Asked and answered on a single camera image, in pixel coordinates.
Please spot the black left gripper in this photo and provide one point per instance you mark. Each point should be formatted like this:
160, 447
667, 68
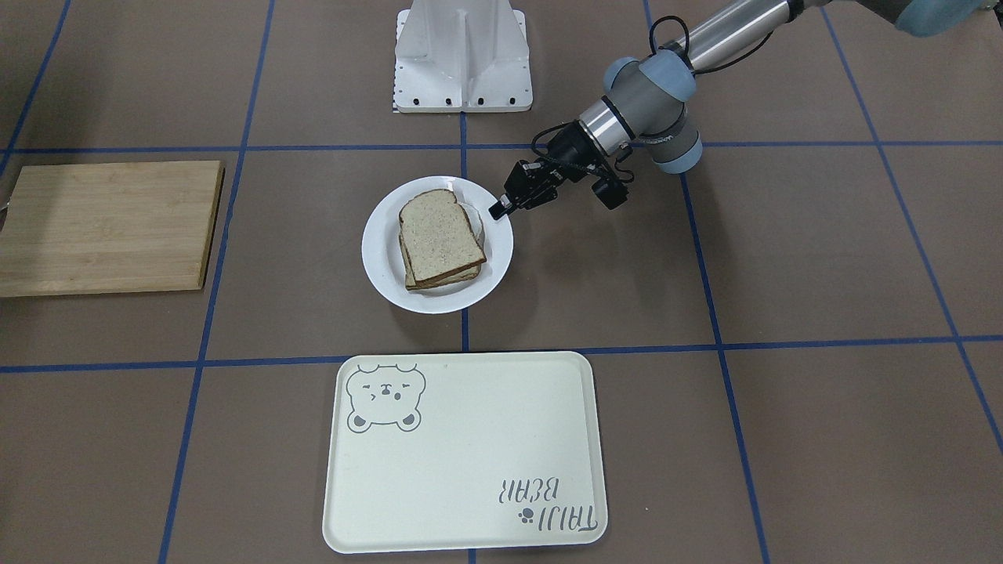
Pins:
570, 146

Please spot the bread slice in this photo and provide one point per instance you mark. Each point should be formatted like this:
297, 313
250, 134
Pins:
438, 236
461, 276

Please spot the white round plate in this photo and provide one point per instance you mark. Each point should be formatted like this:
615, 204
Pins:
384, 264

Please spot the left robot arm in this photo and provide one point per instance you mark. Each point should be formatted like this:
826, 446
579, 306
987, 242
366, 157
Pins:
644, 101

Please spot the bread slice on plate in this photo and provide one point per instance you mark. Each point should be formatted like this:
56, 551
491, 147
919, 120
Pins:
461, 276

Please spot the cream bear serving tray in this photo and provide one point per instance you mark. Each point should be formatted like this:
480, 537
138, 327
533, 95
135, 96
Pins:
464, 451

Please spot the wooden cutting board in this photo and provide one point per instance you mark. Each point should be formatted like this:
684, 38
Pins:
110, 228

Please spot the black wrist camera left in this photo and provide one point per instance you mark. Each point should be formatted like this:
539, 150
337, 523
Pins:
612, 183

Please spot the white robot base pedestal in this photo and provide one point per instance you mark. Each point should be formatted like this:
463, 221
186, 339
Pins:
461, 56

